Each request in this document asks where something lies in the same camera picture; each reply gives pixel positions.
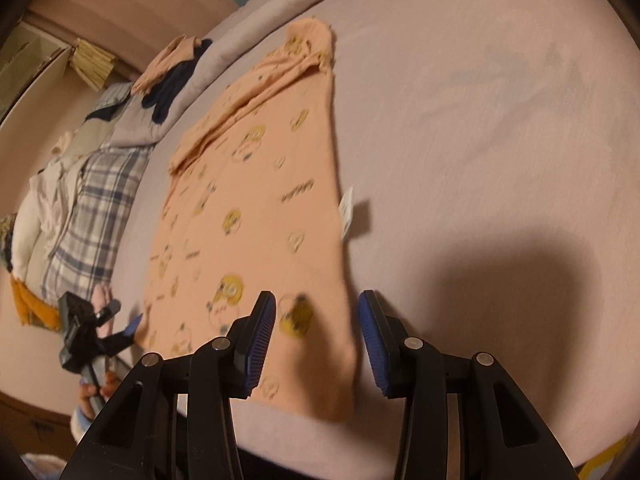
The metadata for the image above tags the yellow printed cloth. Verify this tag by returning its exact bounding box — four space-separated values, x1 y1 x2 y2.
575 435 632 480

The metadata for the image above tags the white shelf unit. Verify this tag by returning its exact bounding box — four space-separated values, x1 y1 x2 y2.
0 22 73 126

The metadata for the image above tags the person's left hand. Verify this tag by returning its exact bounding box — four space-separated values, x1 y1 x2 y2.
77 371 120 418

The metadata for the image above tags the yellow slatted item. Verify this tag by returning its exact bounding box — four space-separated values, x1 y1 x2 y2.
69 38 117 92

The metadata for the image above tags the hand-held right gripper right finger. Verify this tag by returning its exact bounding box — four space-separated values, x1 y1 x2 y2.
358 289 577 480

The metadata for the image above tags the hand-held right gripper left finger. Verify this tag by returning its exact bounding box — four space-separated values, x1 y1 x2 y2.
59 290 277 480

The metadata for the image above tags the person's left forearm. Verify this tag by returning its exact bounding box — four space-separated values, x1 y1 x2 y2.
69 406 97 445

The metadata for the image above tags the orange cloth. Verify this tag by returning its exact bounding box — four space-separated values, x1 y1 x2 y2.
10 277 63 332

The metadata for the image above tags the navy garment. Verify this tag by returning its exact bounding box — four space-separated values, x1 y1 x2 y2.
141 39 213 126

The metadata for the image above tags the lavender blanket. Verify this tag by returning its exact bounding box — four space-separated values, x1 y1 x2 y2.
111 0 431 148

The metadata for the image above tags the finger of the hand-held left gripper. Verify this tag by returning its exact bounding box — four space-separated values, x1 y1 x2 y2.
95 298 123 324
102 313 146 357

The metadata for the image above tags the plaid cloth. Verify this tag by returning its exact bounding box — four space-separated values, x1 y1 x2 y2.
41 142 155 307

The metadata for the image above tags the brown wooden furniture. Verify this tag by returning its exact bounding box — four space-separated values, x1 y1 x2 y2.
0 391 81 458

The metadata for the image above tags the white garment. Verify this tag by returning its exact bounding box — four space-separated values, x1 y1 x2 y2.
11 157 86 281

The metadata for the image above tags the folded peach garment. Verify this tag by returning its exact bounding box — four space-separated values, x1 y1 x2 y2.
131 34 203 95

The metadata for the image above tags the peach cartoon print shirt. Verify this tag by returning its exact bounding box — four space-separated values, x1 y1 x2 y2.
135 17 362 421

